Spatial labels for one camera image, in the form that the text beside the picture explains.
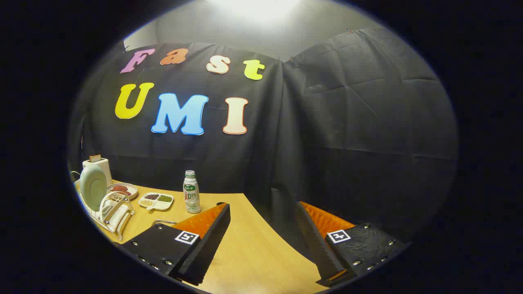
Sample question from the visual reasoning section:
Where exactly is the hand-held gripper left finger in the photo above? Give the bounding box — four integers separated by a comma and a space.
120, 202, 231, 286

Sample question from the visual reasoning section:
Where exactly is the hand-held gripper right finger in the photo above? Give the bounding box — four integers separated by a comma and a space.
295, 201, 410, 287

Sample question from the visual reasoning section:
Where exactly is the white wire dish rack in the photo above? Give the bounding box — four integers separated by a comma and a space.
73, 171, 135, 241

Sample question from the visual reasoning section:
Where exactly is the pale green plate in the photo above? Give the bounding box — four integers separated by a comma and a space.
79, 164, 107, 212

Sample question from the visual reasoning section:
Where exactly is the white divided bean dish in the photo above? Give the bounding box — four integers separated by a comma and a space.
138, 192, 174, 212

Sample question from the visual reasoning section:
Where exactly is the round beige meat dish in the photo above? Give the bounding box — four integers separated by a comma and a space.
106, 183, 139, 200

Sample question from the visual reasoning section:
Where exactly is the white drink bottle green label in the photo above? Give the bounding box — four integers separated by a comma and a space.
183, 170, 201, 214

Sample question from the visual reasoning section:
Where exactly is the black backdrop cloth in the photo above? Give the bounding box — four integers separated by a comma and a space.
67, 28, 458, 262

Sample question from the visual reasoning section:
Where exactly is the white toaster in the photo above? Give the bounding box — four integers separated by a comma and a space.
82, 157, 113, 186

